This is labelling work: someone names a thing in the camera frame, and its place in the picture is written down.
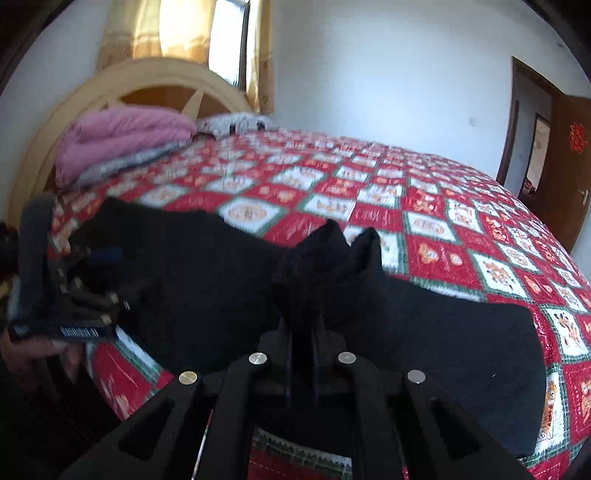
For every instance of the wide yellow curtain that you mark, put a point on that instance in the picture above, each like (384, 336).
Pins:
(124, 32)

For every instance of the red paper door decoration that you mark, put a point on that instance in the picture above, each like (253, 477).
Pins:
(578, 137)

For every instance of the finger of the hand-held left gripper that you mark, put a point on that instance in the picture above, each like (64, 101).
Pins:
(108, 255)
(104, 302)

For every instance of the window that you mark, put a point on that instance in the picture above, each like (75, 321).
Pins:
(226, 37)

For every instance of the black pants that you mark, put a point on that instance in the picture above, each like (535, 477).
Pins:
(207, 286)

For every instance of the narrow yellow curtain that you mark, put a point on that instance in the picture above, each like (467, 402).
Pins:
(261, 55)

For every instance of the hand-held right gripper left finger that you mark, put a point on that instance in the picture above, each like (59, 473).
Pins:
(272, 369)

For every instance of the cream wooden headboard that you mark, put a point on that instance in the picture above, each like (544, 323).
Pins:
(152, 74)

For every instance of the brown wooden door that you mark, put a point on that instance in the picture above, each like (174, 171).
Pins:
(563, 194)

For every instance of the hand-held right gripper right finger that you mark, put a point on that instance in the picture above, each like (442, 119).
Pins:
(328, 369)

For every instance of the grey patterned folded quilt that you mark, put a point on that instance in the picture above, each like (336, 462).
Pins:
(120, 166)

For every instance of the brown door frame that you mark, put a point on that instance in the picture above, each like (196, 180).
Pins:
(519, 69)

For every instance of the red printed blanket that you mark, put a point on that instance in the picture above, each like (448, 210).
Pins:
(415, 207)

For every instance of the white patterned pillow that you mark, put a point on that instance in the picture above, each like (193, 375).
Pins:
(231, 121)

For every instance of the pink folded quilt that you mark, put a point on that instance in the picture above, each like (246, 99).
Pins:
(115, 134)

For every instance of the person's left hand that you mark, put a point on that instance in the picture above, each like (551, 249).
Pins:
(46, 355)

